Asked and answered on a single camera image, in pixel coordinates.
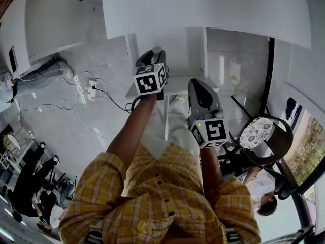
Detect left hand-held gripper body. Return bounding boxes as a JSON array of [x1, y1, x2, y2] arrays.
[[132, 63, 169, 101]]

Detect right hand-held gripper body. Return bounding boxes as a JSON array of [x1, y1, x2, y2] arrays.
[[186, 107, 231, 149]]

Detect deep white drawer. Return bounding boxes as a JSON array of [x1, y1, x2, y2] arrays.
[[125, 26, 219, 98]]

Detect person's left forearm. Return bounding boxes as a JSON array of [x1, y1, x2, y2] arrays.
[[106, 94, 158, 173]]

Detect person's right forearm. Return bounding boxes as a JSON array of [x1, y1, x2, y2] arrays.
[[199, 147, 224, 196]]

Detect person's white shoe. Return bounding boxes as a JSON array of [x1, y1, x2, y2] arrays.
[[169, 94, 187, 103]]

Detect person's white trousers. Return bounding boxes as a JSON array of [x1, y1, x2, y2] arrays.
[[149, 93, 201, 160]]

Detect floral round seat cushion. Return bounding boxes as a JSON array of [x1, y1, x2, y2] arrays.
[[239, 117, 274, 149]]

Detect white power strip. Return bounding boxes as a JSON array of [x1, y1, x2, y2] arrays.
[[85, 78, 99, 100]]

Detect black round armchair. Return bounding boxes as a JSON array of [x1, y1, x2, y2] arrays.
[[231, 95, 294, 166]]

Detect small dark bag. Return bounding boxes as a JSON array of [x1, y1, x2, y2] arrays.
[[286, 97, 298, 121]]

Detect black mesh office chair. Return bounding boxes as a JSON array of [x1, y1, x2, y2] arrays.
[[273, 171, 299, 200]]

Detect small white side desk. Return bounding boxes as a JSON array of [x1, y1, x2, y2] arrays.
[[0, 0, 88, 80]]

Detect window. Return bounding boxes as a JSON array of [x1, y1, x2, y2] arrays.
[[281, 103, 325, 188]]

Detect yellow plaid shirt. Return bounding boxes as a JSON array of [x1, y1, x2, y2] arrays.
[[58, 143, 261, 244]]

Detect black phone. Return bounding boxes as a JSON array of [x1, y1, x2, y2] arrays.
[[9, 46, 18, 74]]

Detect transparent round chair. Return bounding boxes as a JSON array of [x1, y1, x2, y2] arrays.
[[0, 125, 35, 162]]

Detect black power cable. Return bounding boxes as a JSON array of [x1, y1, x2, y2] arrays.
[[92, 86, 140, 114]]

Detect white phone cable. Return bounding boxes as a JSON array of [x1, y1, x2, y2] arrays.
[[14, 69, 107, 101]]

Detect long white floor cable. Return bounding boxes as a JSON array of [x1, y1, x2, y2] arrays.
[[24, 95, 114, 141]]

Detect black white strap buckle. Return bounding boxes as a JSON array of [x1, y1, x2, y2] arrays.
[[225, 229, 242, 243], [86, 226, 104, 244]]

